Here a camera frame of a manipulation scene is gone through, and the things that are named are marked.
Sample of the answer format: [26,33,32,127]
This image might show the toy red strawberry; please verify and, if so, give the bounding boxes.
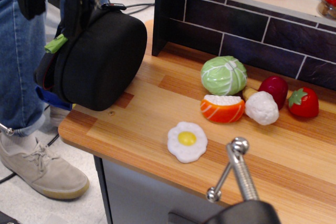
[288,87,319,118]

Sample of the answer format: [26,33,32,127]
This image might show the toy green cabbage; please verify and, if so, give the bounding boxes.
[201,56,247,95]

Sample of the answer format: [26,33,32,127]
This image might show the black clamp body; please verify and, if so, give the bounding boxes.
[204,200,281,223]

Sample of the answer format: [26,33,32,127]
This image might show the metal clamp screw handle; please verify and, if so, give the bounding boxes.
[206,137,259,203]

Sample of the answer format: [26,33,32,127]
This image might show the green zipper pull tab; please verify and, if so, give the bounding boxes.
[44,34,68,54]

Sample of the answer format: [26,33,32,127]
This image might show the black zipper case bag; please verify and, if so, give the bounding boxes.
[34,4,147,111]

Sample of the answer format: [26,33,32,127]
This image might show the toy salmon sushi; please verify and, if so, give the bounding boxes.
[200,95,245,123]

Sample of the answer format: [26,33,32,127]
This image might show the dark brick-pattern shelf unit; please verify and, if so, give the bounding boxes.
[152,0,335,90]

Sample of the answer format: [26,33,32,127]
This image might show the toy fried egg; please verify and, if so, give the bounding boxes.
[167,122,208,163]

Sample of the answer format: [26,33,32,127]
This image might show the black floor cable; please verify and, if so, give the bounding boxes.
[123,2,155,15]

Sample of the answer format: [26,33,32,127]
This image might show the toy dark red fruit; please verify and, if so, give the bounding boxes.
[258,76,288,110]

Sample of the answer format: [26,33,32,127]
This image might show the blue jeans left leg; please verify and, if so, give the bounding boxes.
[1,0,46,137]

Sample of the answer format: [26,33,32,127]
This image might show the glass jar red label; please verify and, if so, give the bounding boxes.
[317,0,335,19]

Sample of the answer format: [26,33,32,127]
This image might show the toy white cauliflower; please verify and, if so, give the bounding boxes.
[245,91,279,125]

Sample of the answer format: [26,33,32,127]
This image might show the toy yellow banana piece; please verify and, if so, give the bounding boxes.
[242,86,258,102]

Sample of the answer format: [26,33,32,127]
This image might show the beige suede shoe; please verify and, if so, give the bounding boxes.
[1,133,90,200]

